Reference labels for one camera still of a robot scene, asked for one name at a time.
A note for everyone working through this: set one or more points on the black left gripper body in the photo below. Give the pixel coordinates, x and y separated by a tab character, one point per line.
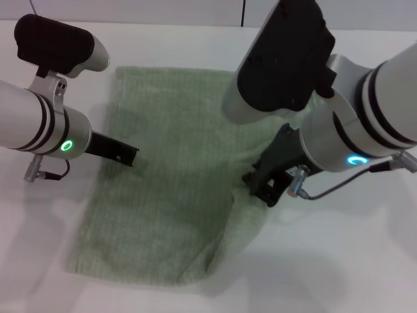
109	148

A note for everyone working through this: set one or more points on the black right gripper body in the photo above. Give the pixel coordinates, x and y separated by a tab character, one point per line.
281	156

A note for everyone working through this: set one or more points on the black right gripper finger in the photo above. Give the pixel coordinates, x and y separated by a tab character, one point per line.
265	197
251	180

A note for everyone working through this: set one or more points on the light green ribbed towel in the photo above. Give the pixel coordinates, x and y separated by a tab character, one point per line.
163	195

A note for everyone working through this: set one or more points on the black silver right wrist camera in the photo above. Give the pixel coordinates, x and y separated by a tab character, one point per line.
283	62

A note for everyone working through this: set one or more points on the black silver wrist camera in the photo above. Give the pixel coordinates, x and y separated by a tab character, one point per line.
55	45
283	62

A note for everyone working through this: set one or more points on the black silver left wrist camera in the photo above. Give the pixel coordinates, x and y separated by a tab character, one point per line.
55	45

